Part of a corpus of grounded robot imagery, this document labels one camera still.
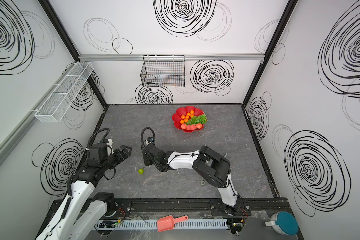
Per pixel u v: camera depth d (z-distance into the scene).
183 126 1.02
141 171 0.84
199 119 1.03
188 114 1.12
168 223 0.69
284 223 0.63
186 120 1.08
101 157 0.61
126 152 0.71
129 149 0.77
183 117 1.09
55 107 0.73
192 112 1.12
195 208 0.75
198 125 1.00
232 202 0.61
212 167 0.50
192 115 1.10
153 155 0.67
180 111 1.13
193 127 0.99
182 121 1.08
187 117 1.09
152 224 0.70
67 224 0.43
